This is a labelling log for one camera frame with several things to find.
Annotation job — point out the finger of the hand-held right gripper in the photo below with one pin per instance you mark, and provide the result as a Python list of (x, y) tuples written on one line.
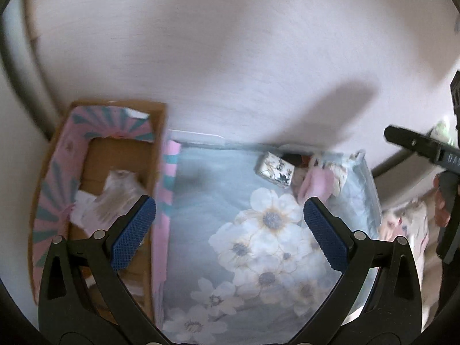
[(413, 139)]

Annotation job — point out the grey door frame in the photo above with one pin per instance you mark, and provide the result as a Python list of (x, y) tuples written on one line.
[(14, 64)]

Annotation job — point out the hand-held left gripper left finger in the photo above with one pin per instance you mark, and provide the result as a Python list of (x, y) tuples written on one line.
[(133, 235)]

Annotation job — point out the pink patterned cardboard box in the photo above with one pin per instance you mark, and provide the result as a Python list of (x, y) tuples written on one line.
[(118, 151)]

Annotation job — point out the white plastic tray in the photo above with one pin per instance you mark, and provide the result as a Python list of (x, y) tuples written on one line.
[(201, 137)]

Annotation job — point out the pink plush toy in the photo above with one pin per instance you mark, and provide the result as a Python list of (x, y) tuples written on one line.
[(316, 183)]

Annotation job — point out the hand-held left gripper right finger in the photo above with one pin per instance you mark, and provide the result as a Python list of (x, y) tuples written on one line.
[(325, 237)]

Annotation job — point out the clear plastic packet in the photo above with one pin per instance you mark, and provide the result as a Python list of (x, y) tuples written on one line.
[(107, 197)]

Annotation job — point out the person's right hand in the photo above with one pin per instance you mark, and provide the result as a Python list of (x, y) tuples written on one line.
[(442, 205)]

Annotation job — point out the small white patterned box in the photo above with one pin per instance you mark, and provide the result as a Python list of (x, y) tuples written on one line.
[(276, 169)]

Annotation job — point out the tray with floral cloth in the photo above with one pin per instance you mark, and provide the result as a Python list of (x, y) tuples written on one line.
[(215, 194)]

